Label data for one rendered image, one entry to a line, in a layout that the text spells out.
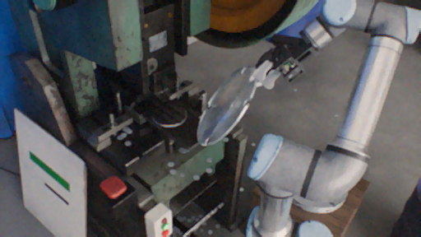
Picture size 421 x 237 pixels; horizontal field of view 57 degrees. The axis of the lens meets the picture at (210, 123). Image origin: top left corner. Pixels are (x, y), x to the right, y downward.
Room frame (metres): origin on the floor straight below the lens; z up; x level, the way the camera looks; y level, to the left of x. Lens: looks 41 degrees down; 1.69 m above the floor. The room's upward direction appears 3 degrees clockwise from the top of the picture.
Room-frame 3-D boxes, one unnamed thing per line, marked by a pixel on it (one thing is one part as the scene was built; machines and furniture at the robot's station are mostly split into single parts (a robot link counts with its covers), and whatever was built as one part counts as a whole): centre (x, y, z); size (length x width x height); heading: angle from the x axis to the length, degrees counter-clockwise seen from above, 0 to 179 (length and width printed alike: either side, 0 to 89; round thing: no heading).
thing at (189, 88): (1.29, 0.14, 0.76); 0.17 x 0.06 x 0.10; 139
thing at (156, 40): (1.13, 0.22, 1.04); 0.17 x 0.15 x 0.30; 49
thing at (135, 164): (1.16, 0.25, 0.68); 0.45 x 0.30 x 0.06; 139
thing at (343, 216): (1.15, -0.47, 0.18); 0.40 x 0.38 x 0.35; 56
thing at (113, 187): (0.76, 0.29, 0.72); 0.07 x 0.06 x 0.08; 49
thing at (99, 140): (1.03, 0.36, 0.76); 0.17 x 0.06 x 0.10; 139
